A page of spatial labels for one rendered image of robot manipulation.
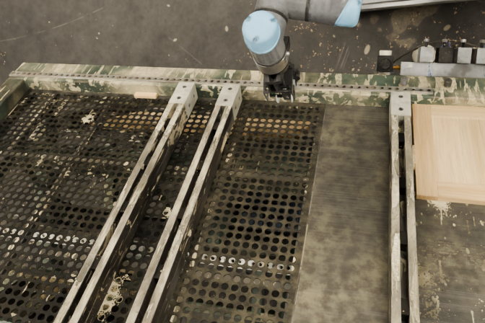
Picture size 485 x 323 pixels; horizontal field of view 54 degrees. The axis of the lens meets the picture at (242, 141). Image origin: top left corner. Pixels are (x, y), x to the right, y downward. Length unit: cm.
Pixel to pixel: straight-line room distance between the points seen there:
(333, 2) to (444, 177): 68
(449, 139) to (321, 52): 117
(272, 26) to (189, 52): 182
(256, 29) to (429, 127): 82
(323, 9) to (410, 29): 161
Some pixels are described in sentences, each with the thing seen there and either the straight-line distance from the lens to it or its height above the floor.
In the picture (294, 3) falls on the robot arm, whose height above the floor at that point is 158.
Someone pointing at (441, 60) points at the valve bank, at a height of 76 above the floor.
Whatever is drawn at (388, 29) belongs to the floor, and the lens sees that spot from 261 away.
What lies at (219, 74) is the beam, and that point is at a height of 84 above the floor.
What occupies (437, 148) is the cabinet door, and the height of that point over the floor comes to 107.
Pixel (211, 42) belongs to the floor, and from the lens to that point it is 274.
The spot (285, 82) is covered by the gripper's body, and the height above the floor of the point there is 146.
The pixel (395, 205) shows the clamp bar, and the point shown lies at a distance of 133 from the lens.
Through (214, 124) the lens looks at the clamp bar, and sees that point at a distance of 159.
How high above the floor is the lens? 261
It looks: 73 degrees down
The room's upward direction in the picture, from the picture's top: 123 degrees counter-clockwise
